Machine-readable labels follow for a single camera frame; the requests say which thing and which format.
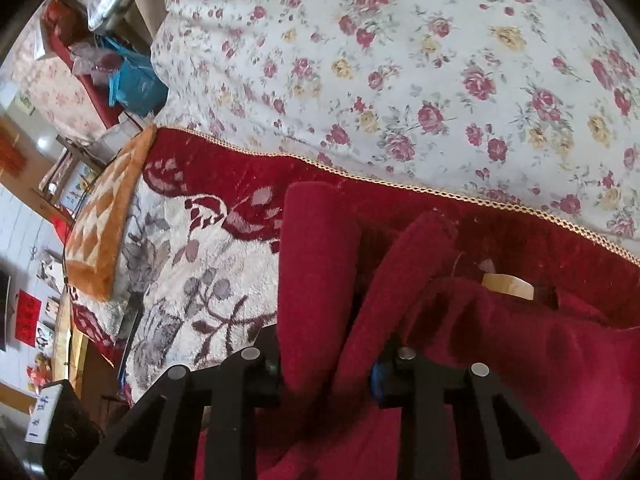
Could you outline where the dark red knit garment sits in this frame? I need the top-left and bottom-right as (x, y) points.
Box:
(192, 180), (640, 480)

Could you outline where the red white floral plush blanket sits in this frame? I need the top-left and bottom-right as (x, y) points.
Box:
(70, 128), (639, 401)

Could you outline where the orange white plush blanket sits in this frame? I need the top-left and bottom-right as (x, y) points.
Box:
(64, 125), (157, 301)

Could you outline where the white rose print quilt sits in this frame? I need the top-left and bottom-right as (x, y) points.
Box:
(152, 0), (639, 252)

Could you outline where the blue plastic bag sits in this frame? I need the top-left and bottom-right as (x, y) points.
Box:
(101, 37), (168, 117)

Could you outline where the silver foil bag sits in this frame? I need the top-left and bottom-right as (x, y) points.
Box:
(79, 0), (134, 36)

